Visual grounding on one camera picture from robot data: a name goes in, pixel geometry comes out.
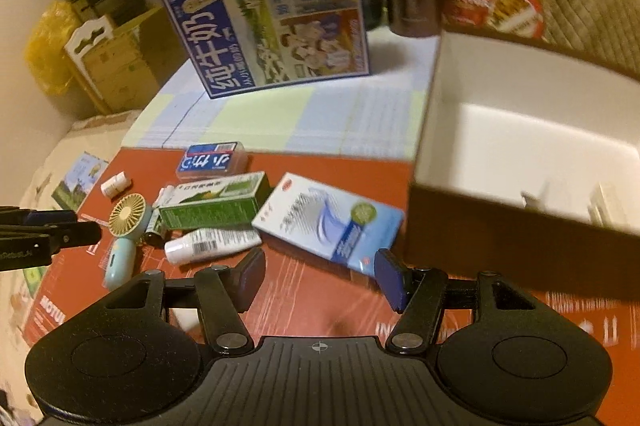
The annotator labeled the red instant meal bowl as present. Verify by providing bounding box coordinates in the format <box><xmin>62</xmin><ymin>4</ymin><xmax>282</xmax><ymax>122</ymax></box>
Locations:
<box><xmin>442</xmin><ymin>0</ymin><xmax>544</xmax><ymax>38</ymax></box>

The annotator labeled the beige quilted chair cover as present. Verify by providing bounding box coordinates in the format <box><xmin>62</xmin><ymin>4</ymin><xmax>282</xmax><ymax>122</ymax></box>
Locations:
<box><xmin>539</xmin><ymin>0</ymin><xmax>639</xmax><ymax>74</ymax></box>

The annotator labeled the white comb rack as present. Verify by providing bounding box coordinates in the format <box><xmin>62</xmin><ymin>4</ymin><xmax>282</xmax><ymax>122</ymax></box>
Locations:
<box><xmin>588</xmin><ymin>183</ymin><xmax>628</xmax><ymax>229</ymax></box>

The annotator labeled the red Motul cardboard sheet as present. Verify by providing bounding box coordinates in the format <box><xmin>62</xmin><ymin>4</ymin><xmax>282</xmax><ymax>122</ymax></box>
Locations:
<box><xmin>23</xmin><ymin>148</ymin><xmax>639</xmax><ymax>425</ymax></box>

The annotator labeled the yellow plastic bag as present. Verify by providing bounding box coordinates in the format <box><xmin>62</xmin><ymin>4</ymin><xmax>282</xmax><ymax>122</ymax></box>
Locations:
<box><xmin>24</xmin><ymin>1</ymin><xmax>80</xmax><ymax>96</ymax></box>

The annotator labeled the white ointment tube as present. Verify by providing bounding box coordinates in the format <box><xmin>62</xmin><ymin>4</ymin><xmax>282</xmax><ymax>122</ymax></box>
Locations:
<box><xmin>164</xmin><ymin>228</ymin><xmax>262</xmax><ymax>266</ymax></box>

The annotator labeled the yellow cardboard box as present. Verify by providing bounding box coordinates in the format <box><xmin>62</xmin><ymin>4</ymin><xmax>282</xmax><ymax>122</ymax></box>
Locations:
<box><xmin>64</xmin><ymin>7</ymin><xmax>188</xmax><ymax>114</ymax></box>

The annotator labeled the teal handheld mini fan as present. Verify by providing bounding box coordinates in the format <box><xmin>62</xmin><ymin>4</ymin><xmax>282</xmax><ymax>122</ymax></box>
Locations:
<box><xmin>103</xmin><ymin>193</ymin><xmax>152</xmax><ymax>291</ymax></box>

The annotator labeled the blue white medicine box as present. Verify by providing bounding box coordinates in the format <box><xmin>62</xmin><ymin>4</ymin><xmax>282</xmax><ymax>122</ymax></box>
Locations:
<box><xmin>253</xmin><ymin>173</ymin><xmax>405</xmax><ymax>278</ymax></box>

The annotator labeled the small white pill bottle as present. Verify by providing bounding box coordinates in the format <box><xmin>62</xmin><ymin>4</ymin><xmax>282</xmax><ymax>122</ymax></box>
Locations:
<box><xmin>100</xmin><ymin>172</ymin><xmax>132</xmax><ymax>200</ymax></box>

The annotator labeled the pastel checked tablecloth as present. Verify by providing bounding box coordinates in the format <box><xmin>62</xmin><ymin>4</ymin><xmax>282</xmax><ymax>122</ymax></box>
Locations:
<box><xmin>122</xmin><ymin>27</ymin><xmax>438</xmax><ymax>161</ymax></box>

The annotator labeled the small spray bottle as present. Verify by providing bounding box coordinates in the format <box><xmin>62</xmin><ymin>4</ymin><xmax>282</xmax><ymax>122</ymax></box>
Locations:
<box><xmin>142</xmin><ymin>186</ymin><xmax>175</xmax><ymax>249</ymax></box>

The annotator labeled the blue milk carton box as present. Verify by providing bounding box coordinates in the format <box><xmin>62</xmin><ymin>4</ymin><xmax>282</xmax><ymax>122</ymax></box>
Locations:
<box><xmin>162</xmin><ymin>0</ymin><xmax>370</xmax><ymax>99</ymax></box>

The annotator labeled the green white spray box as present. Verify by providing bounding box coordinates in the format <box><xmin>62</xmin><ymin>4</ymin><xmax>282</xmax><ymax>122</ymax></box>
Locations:
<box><xmin>160</xmin><ymin>172</ymin><xmax>271</xmax><ymax>230</ymax></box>

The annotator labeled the brown open storage box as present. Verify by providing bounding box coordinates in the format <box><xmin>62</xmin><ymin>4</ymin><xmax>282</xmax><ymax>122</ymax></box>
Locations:
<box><xmin>405</xmin><ymin>27</ymin><xmax>639</xmax><ymax>301</ymax></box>

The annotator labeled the blue clear plastic case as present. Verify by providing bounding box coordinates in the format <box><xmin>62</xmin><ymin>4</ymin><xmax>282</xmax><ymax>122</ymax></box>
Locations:
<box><xmin>176</xmin><ymin>141</ymin><xmax>248</xmax><ymax>181</ymax></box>

